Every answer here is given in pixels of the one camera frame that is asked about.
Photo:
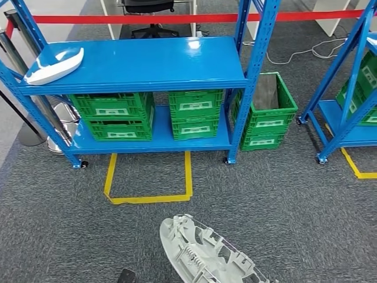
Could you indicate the grey plastic wheel cover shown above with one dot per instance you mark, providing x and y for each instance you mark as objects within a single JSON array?
[{"x": 176, "y": 238}]

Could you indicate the blue metal shelf rack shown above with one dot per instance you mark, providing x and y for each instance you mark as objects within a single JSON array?
[
  {"x": 133, "y": 58},
  {"x": 338, "y": 117}
]

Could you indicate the white curved trim part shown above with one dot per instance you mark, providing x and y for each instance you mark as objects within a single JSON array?
[{"x": 56, "y": 68}]

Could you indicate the green plastic crate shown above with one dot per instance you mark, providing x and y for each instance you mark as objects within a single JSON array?
[
  {"x": 262, "y": 142},
  {"x": 195, "y": 102},
  {"x": 194, "y": 129},
  {"x": 368, "y": 115},
  {"x": 108, "y": 105},
  {"x": 269, "y": 123},
  {"x": 368, "y": 74},
  {"x": 118, "y": 131}
]

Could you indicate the white power strip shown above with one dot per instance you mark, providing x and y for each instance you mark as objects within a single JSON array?
[{"x": 199, "y": 34}]

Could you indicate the red barrier tape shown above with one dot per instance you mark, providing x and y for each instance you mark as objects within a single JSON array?
[{"x": 147, "y": 18}]

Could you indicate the black mesh office chair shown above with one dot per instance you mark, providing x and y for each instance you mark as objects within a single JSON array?
[{"x": 147, "y": 4}]

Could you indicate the black base stanchion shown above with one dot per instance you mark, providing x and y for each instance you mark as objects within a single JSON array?
[{"x": 32, "y": 138}]

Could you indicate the yellow floor tape square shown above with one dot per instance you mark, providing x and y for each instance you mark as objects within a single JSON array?
[{"x": 349, "y": 162}]

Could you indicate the chrome stanchion post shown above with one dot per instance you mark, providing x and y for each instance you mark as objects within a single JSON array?
[
  {"x": 11, "y": 19},
  {"x": 63, "y": 129}
]

